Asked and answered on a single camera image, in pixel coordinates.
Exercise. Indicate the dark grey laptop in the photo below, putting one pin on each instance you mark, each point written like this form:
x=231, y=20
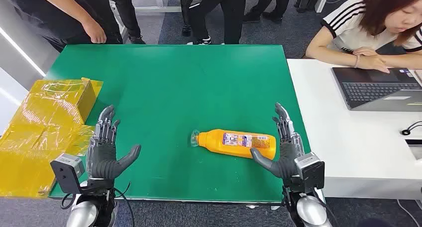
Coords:
x=372, y=90

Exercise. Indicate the seated person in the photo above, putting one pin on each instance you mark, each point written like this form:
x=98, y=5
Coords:
x=349, y=24

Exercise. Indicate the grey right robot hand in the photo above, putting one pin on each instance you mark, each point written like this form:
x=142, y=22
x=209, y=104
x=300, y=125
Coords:
x=286, y=156

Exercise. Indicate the yellow taped cardboard box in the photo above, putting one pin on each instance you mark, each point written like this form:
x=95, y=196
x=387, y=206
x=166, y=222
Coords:
x=39, y=126

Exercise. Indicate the white table frame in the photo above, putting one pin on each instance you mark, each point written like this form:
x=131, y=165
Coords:
x=155, y=9

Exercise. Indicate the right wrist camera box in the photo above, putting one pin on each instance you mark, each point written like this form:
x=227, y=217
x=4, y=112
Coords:
x=310, y=171

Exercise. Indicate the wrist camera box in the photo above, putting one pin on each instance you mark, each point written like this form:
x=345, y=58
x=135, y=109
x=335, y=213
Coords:
x=310, y=171
x=67, y=172

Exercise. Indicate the orange detergent bottle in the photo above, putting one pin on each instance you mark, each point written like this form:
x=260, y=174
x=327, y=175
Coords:
x=230, y=146

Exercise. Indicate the grey flat device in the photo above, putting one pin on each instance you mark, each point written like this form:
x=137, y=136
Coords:
x=417, y=149

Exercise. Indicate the green table cover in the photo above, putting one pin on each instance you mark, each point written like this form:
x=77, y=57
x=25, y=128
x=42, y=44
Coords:
x=181, y=87

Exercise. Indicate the white table foot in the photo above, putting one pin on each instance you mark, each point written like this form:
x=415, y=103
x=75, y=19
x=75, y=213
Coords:
x=275, y=207
x=253, y=206

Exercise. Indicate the standing person at table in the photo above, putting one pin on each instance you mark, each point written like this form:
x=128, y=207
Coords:
x=49, y=14

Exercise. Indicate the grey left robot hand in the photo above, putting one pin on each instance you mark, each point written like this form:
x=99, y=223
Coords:
x=102, y=156

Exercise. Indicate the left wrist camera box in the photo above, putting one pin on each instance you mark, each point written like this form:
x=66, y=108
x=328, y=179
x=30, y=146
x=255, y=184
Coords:
x=67, y=172

